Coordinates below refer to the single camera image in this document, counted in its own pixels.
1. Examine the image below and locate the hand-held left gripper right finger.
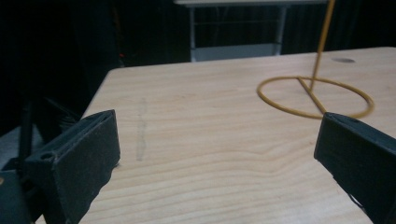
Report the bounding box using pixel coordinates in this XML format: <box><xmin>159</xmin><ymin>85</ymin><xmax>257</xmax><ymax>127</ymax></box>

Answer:
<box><xmin>313</xmin><ymin>112</ymin><xmax>396</xmax><ymax>224</ymax></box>

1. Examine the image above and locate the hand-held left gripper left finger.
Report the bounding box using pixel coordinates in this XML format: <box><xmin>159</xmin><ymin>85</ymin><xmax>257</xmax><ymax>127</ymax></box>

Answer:
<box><xmin>23</xmin><ymin>109</ymin><xmax>121</xmax><ymax>224</ymax></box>

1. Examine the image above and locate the gold wire stand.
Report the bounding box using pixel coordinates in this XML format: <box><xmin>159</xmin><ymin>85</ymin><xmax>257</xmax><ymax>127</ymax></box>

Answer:
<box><xmin>256</xmin><ymin>0</ymin><xmax>375</xmax><ymax>120</ymax></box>

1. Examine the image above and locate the grey metal table frame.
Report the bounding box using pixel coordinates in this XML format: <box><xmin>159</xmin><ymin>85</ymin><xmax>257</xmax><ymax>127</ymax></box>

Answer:
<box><xmin>174</xmin><ymin>0</ymin><xmax>330</xmax><ymax>63</ymax></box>

